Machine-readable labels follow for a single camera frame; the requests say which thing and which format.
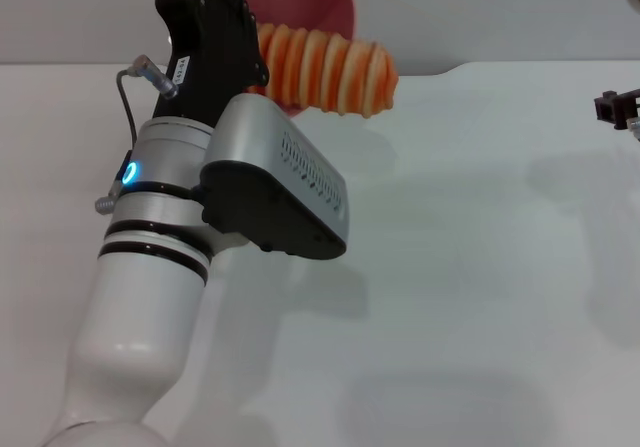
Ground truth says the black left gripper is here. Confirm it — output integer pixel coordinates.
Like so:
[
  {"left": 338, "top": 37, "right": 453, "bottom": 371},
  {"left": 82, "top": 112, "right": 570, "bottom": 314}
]
[{"left": 152, "top": 0, "right": 271, "bottom": 128}]

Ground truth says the orange ridged bread loaf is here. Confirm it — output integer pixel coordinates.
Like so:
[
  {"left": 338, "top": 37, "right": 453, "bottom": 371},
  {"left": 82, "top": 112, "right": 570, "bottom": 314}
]
[{"left": 254, "top": 22, "right": 400, "bottom": 119}]

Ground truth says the left arm cable with connector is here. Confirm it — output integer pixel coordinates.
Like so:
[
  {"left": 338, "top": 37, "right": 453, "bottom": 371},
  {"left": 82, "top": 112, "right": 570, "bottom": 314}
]
[{"left": 94, "top": 55, "right": 180, "bottom": 214}]

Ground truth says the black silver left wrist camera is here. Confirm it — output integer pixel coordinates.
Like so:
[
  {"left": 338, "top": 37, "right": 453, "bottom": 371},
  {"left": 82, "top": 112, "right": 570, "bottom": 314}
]
[{"left": 199, "top": 92, "right": 349, "bottom": 259}]

